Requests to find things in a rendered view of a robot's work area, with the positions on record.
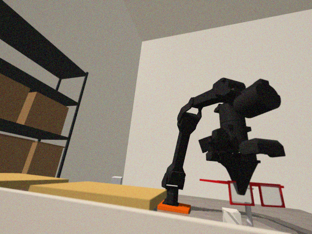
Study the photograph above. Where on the red glasses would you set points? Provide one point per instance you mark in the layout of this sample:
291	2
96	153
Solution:
270	194

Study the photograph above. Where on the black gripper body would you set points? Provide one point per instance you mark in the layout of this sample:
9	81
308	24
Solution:
246	149

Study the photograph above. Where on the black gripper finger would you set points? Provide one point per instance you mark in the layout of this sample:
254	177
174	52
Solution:
243	170
229	168

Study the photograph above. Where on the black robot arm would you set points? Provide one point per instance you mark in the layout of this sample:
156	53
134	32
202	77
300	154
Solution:
239	103

